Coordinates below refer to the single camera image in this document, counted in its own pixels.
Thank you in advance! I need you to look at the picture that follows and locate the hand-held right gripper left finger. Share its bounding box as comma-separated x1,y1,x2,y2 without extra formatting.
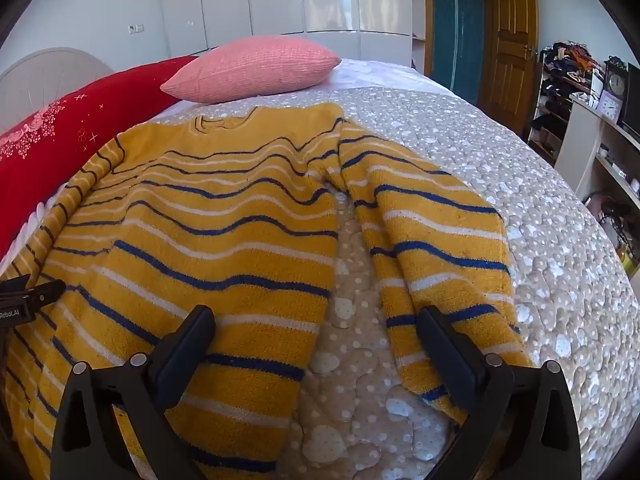
50,305,216,480

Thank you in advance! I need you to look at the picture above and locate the black ornate table clock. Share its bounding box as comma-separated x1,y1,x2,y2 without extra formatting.
602,55,629,98

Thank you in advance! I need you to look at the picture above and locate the white shelf unit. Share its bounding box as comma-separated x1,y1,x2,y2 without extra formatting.
555,95,640,261

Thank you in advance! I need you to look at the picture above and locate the tangle of black cables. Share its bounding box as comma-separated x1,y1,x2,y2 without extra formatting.
600,200,632,243

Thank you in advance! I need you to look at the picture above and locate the glossy white wardrobe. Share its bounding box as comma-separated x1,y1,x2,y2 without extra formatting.
160,0,428,68

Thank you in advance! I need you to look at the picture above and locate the cluttered open shelf rack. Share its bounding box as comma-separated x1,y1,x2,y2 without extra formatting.
525,40,608,166

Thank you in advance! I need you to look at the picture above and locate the teal curtain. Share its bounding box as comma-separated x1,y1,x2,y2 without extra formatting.
430,0,487,93

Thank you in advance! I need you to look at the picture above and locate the pink ribbed pillow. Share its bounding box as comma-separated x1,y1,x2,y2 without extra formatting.
160,35,342,104

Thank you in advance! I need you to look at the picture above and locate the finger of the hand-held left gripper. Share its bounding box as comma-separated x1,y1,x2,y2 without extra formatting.
21,279,67,312
0,274,32,295

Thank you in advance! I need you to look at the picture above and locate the beige dotted quilted bedspread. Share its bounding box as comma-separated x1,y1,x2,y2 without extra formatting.
150,85,640,480

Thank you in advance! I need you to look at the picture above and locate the white bed sheet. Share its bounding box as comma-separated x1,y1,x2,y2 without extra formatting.
320,57,446,93

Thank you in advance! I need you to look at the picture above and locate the red floral pillow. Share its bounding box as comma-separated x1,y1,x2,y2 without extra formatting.
0,56,198,261

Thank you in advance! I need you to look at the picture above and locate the brown wooden door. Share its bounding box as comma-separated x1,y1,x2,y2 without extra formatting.
484,0,539,137

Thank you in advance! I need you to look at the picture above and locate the purple square clock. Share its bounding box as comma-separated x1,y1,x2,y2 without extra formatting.
597,91,624,121

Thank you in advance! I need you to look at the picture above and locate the white round headboard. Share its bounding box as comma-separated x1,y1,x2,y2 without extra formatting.
0,47,115,136

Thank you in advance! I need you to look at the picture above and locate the yellow striped knit sweater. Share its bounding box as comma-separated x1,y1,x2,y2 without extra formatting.
0,102,533,480

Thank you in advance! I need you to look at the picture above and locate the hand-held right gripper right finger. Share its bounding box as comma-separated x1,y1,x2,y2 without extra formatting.
417,305,583,480

